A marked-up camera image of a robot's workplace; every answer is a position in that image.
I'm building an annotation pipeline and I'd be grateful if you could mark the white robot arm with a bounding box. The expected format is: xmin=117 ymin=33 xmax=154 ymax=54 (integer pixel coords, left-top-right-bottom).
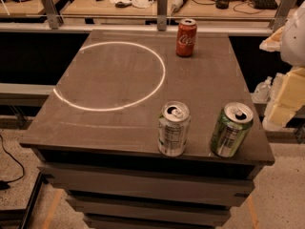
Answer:
xmin=259 ymin=2 xmax=305 ymax=131

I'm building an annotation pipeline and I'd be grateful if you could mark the green soda can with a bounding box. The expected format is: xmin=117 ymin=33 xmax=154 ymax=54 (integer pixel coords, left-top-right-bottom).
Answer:
xmin=210 ymin=102 xmax=254 ymax=157

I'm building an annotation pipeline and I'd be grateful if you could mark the silver white soda can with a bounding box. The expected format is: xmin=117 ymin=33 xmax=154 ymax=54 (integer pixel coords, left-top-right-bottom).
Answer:
xmin=158 ymin=101 xmax=191 ymax=156

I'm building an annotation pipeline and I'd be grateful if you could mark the red cola can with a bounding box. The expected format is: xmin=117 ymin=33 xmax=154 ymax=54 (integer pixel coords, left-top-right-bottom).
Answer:
xmin=176 ymin=18 xmax=197 ymax=57

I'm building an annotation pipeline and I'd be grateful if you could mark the black round cup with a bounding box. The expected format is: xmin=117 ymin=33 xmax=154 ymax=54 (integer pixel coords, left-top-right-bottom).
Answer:
xmin=215 ymin=0 xmax=231 ymax=10

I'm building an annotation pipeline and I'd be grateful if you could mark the white power strip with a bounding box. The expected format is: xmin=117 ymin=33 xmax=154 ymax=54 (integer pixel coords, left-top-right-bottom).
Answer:
xmin=171 ymin=0 xmax=188 ymax=12

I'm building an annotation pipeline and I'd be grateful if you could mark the white face mask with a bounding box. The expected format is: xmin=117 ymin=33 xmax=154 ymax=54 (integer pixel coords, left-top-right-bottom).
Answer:
xmin=132 ymin=0 xmax=151 ymax=9

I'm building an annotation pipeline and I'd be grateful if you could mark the stacked grey table base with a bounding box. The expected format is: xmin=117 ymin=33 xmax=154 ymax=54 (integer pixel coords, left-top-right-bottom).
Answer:
xmin=36 ymin=149 xmax=254 ymax=229

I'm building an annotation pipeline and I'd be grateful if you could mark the metal rail post right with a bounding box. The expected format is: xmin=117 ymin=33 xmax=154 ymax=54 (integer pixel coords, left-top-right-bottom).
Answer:
xmin=270 ymin=0 xmax=296 ymax=31

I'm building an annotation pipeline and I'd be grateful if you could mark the metal rail post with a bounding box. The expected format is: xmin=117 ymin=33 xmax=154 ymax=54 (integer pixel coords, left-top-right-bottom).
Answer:
xmin=270 ymin=0 xmax=296 ymax=31
xmin=41 ymin=0 xmax=63 ymax=29
xmin=157 ymin=0 xmax=168 ymax=31

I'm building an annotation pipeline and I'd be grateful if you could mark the metal rail post middle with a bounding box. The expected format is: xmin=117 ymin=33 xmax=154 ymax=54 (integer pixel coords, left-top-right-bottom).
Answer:
xmin=157 ymin=0 xmax=168 ymax=31

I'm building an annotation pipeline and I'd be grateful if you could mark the metal rail post left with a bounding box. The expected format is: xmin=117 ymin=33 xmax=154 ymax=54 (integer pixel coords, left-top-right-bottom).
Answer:
xmin=41 ymin=0 xmax=63 ymax=29

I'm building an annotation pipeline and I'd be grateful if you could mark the black cable on floor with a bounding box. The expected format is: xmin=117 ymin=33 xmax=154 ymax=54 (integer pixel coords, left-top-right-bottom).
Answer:
xmin=0 ymin=134 xmax=26 ymax=191

